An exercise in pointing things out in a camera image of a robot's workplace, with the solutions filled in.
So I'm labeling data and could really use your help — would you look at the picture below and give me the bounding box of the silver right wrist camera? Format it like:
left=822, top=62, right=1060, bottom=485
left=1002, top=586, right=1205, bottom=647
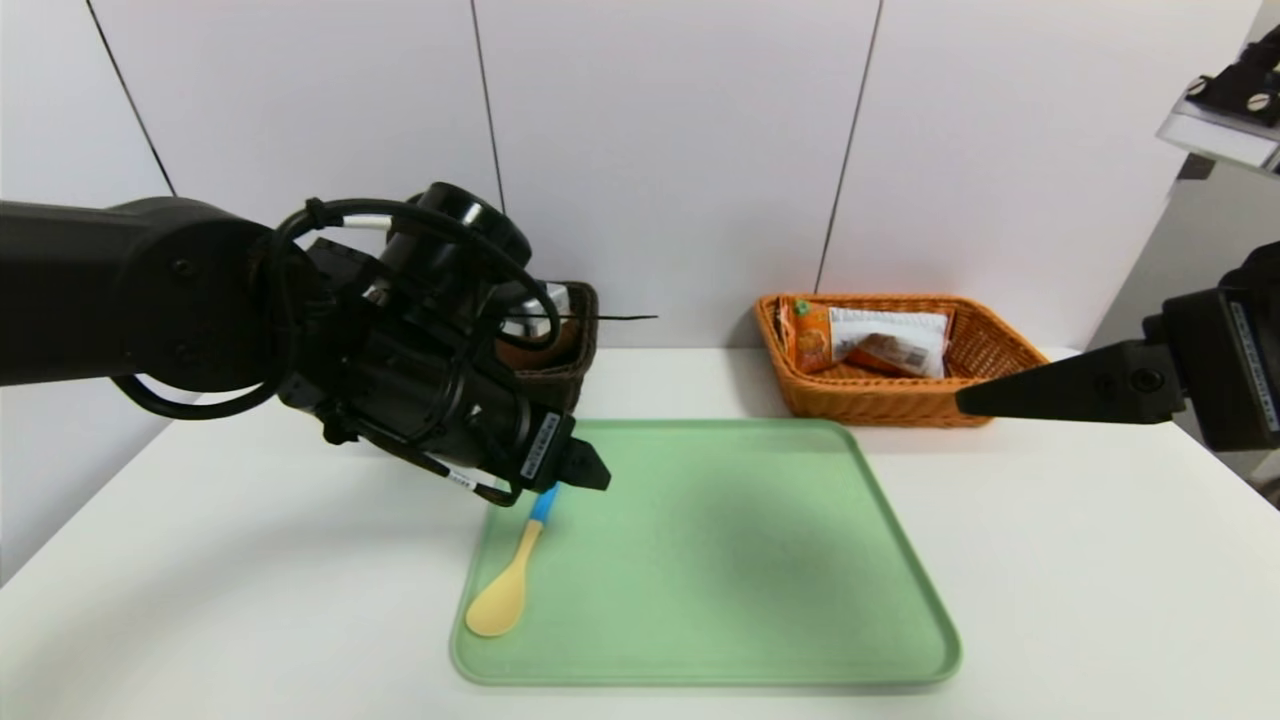
left=1157, top=25, right=1280, bottom=181

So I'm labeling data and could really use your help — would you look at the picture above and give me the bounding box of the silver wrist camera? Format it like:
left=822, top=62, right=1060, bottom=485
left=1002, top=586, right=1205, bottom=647
left=497, top=283, right=573, bottom=343
left=1157, top=25, right=1280, bottom=181

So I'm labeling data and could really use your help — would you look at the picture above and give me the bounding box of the green plastic tray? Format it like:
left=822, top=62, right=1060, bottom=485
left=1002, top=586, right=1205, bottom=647
left=450, top=418, right=963, bottom=687

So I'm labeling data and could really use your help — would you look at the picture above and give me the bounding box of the black left camera cable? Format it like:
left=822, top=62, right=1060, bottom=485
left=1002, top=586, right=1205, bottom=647
left=268, top=197, right=563, bottom=353

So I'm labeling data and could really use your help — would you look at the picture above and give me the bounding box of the brown towel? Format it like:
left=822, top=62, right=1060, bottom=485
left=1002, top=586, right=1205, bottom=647
left=497, top=318, right=583, bottom=373

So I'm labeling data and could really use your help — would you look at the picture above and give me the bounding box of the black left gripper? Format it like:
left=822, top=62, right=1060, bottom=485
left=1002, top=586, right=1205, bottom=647
left=437, top=359, right=612, bottom=495

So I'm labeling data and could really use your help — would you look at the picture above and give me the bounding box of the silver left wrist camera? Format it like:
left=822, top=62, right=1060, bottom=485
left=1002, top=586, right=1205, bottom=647
left=497, top=283, right=573, bottom=343

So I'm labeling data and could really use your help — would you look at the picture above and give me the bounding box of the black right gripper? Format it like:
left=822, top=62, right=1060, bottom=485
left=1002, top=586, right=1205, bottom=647
left=955, top=241, right=1280, bottom=453

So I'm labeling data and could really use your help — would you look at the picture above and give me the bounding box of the orange snack bag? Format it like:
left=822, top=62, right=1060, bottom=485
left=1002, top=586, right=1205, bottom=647
left=778, top=297, right=953, bottom=379

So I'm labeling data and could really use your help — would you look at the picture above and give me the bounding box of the yellow spoon with blue handle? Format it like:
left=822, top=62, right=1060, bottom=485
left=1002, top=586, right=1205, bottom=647
left=466, top=487, right=559, bottom=637

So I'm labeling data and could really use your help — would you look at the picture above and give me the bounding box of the dark brown wicker basket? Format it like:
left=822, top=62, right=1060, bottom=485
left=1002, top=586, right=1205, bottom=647
left=497, top=282, right=599, bottom=413

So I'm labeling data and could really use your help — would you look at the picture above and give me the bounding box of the black left wrist cable loop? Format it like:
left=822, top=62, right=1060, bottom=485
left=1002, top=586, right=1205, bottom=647
left=110, top=370, right=293, bottom=421

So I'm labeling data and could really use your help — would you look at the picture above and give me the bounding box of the orange wicker basket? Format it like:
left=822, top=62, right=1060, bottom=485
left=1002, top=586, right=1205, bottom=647
left=754, top=293, right=1051, bottom=429

